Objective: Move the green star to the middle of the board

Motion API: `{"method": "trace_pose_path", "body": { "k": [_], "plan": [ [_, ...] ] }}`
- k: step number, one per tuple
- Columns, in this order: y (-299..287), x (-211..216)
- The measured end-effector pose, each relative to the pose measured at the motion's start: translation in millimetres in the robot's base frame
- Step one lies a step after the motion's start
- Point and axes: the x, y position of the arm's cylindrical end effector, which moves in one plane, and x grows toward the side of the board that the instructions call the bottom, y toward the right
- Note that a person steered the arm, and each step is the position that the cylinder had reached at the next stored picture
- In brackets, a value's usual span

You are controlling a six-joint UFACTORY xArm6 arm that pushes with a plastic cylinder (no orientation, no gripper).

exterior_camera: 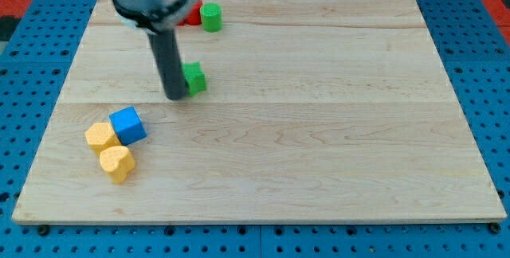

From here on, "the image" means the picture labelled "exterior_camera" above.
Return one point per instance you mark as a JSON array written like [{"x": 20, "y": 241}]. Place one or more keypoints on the light wooden board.
[{"x": 316, "y": 112}]

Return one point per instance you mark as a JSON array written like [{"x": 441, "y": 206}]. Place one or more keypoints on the red block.
[{"x": 194, "y": 16}]

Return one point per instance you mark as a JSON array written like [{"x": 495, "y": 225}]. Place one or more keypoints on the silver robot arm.
[{"x": 158, "y": 18}]

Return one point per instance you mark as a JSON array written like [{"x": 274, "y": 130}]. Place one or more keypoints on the green cylinder block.
[{"x": 211, "y": 17}]

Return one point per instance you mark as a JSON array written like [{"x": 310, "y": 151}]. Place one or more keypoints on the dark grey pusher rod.
[{"x": 165, "y": 50}]

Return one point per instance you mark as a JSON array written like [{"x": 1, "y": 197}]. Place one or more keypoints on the blue cube block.
[{"x": 127, "y": 125}]

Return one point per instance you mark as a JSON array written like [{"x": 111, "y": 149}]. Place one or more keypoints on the yellow heart block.
[{"x": 117, "y": 162}]

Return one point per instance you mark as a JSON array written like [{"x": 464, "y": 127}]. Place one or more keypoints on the yellow hexagon block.
[{"x": 101, "y": 136}]

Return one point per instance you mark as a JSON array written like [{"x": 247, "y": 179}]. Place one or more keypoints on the green star block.
[{"x": 195, "y": 78}]

